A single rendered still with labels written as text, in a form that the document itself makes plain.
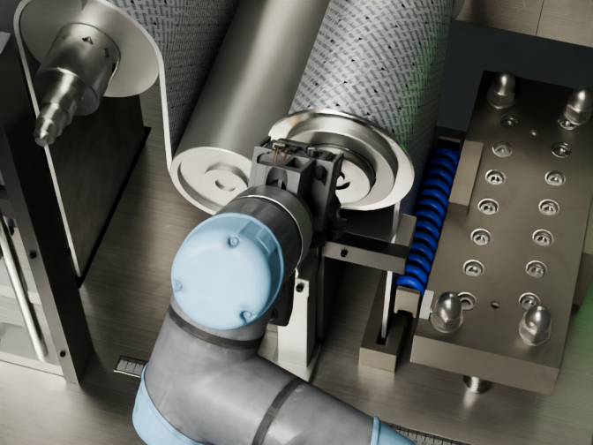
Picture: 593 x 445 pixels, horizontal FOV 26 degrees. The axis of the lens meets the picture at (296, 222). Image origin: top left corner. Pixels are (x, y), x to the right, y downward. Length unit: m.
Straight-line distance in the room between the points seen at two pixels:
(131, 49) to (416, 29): 0.29
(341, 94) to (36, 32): 0.30
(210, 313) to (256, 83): 0.47
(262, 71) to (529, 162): 0.38
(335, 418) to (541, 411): 0.62
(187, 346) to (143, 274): 0.67
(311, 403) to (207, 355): 0.08
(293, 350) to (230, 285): 0.59
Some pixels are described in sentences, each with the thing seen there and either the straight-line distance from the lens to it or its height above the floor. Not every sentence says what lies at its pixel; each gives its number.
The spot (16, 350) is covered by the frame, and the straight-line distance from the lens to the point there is 1.55.
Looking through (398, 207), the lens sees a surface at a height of 1.19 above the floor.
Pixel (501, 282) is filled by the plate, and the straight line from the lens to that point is 1.45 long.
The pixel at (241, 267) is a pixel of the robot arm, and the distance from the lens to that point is 0.89.
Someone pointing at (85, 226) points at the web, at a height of 0.96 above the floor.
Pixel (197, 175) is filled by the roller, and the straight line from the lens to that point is 1.34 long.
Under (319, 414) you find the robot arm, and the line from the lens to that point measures 0.93.
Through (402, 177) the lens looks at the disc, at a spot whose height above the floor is 1.25.
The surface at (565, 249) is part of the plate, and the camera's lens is 1.49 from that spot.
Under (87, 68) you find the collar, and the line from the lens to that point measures 1.20.
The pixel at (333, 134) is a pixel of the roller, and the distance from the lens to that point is 1.21.
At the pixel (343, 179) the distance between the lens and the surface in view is 1.24.
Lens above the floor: 2.24
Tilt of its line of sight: 55 degrees down
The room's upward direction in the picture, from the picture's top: straight up
